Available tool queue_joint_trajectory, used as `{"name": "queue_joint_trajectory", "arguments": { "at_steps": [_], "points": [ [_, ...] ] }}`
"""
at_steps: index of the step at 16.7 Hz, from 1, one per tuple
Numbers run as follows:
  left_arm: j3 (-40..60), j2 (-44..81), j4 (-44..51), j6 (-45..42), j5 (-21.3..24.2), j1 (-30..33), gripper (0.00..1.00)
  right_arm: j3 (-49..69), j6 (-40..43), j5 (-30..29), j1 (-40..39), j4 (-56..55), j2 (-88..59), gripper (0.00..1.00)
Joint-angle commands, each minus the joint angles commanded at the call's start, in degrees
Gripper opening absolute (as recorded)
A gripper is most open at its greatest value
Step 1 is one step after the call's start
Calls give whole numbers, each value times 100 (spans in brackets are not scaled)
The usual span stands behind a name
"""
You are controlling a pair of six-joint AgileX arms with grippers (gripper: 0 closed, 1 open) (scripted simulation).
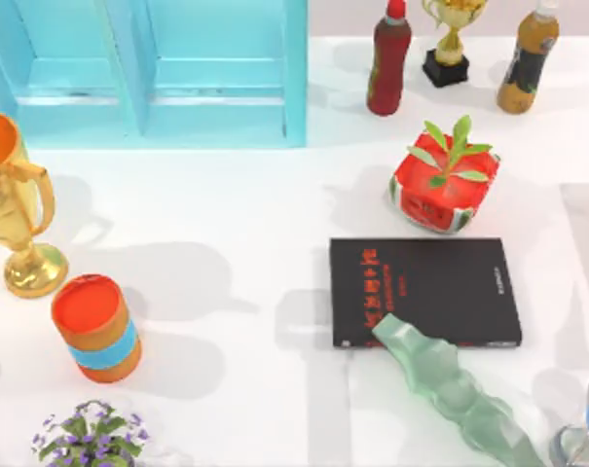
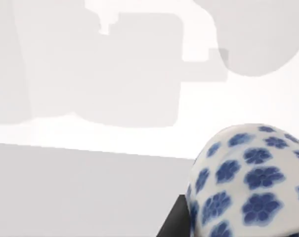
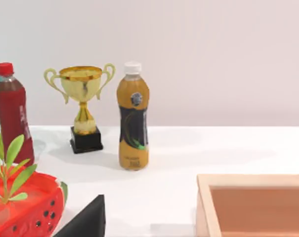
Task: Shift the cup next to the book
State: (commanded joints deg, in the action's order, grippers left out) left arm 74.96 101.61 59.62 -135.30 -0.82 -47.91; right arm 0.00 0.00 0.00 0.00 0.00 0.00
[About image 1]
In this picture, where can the black book with red lettering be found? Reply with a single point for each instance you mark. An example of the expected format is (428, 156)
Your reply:
(420, 292)

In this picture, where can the red watermelon plant pot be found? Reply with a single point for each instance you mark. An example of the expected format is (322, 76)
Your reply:
(445, 190)

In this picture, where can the light blue rack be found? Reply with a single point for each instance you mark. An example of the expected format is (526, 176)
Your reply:
(216, 73)

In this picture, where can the red bottle with red cap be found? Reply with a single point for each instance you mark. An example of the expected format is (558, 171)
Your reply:
(389, 63)

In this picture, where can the orange can with blue band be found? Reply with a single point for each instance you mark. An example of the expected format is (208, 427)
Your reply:
(99, 331)

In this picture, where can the small gold trophy black base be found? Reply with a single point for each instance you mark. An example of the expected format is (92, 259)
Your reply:
(449, 48)

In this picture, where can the amber bottle with dark label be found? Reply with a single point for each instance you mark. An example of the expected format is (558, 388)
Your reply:
(525, 63)

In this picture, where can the purple flower plant pot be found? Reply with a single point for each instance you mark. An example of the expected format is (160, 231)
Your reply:
(92, 438)

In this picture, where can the large gold trophy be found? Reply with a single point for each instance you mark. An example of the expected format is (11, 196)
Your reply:
(7, 194)

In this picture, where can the clear bottle with blue label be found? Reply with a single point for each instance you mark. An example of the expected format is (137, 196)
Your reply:
(586, 428)

